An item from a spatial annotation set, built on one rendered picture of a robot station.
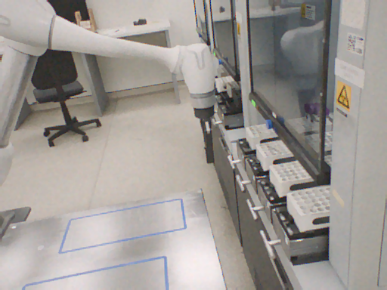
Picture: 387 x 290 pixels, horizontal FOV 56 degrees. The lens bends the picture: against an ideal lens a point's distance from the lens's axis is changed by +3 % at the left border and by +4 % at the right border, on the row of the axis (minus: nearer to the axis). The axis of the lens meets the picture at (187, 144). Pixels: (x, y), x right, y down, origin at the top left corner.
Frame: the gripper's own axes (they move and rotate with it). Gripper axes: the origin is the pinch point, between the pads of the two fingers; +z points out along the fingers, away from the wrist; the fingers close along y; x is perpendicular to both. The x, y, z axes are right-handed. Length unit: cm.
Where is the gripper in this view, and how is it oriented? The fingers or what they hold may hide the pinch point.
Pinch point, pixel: (209, 154)
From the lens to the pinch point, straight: 136.1
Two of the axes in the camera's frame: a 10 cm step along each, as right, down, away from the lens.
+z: 1.4, 8.8, 4.5
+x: -9.9, 1.7, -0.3
